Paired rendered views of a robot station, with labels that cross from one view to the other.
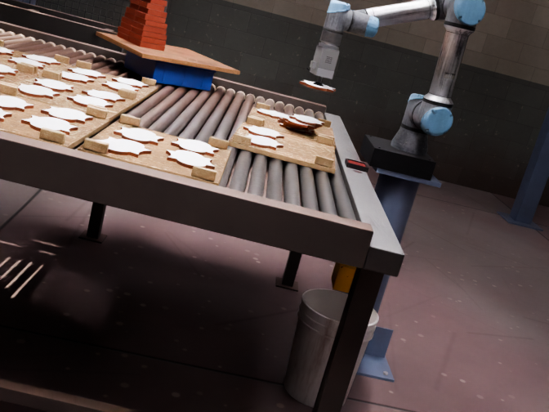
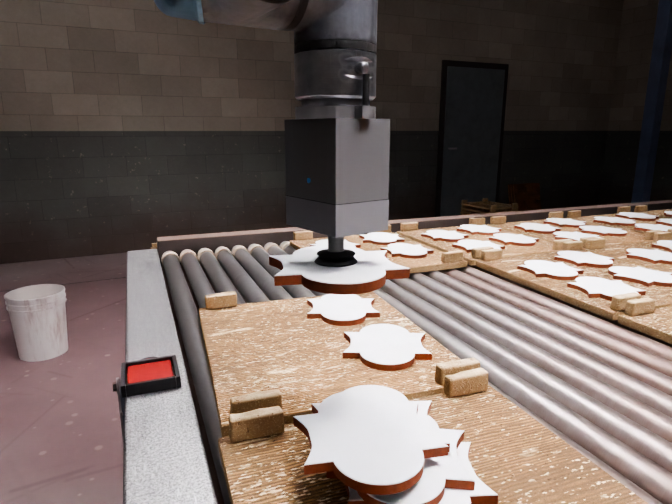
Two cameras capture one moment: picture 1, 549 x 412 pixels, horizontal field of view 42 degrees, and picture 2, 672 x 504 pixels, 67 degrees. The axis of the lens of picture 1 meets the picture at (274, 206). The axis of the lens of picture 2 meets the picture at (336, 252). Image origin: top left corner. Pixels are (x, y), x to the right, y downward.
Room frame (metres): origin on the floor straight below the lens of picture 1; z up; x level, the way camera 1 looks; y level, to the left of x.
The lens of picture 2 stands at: (3.14, -0.20, 1.26)
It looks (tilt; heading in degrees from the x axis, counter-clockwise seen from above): 14 degrees down; 161
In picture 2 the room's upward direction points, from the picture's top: straight up
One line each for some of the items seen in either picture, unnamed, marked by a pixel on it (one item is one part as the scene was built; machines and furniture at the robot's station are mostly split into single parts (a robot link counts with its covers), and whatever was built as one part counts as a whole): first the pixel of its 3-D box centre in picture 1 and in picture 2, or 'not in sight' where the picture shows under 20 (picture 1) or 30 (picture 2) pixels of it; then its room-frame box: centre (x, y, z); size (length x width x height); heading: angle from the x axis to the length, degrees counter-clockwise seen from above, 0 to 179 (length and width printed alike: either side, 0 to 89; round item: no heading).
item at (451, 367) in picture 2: (254, 121); (457, 371); (2.61, 0.15, 0.95); 0.06 x 0.02 x 0.03; 90
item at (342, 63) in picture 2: (330, 38); (337, 81); (2.68, -0.04, 1.30); 0.08 x 0.08 x 0.05
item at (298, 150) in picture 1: (285, 145); (319, 342); (2.42, 0.02, 0.93); 0.41 x 0.35 x 0.02; 0
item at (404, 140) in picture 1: (412, 137); not in sight; (2.93, -0.47, 1.00); 0.15 x 0.15 x 0.10
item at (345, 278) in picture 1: (354, 252); not in sight; (2.06, -0.27, 0.74); 0.09 x 0.08 x 0.24; 3
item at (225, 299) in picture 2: (323, 161); (221, 300); (2.22, -0.12, 0.95); 0.06 x 0.02 x 0.03; 90
